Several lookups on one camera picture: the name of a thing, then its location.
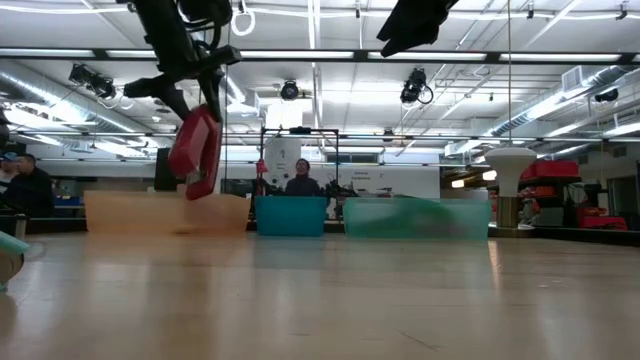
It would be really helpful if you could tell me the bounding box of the silver ventilation duct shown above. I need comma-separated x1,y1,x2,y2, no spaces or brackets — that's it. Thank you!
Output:
491,64,632,137

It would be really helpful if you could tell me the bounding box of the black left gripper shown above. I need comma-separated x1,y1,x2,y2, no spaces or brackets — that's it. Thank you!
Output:
122,44,244,124

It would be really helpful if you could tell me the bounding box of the teal translucent plastic bin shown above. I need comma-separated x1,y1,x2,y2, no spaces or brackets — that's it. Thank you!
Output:
342,195,493,241

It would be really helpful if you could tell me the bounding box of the red storage crate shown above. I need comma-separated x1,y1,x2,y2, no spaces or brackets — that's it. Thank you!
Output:
576,214,629,232
519,159,582,183

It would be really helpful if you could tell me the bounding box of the person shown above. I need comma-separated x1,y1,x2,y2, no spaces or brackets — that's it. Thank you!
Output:
3,153,57,219
0,151,20,194
284,157,323,198

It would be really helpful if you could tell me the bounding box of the orange translucent plastic bin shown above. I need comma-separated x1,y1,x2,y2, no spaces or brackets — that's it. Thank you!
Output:
83,189,252,237

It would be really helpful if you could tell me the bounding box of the blue plastic bin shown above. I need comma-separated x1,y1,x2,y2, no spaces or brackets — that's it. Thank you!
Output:
254,195,329,238

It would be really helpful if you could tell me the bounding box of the red stapler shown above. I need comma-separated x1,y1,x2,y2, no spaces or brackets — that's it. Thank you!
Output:
166,103,224,202

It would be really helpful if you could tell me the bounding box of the white cable ring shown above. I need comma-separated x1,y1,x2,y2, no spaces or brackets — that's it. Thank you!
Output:
230,9,257,38

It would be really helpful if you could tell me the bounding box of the white dome silver lamp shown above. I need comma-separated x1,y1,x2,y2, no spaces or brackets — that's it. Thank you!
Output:
483,146,539,231

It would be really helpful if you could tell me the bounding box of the black speaker box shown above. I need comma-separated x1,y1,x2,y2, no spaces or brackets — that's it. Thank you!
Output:
153,146,188,193

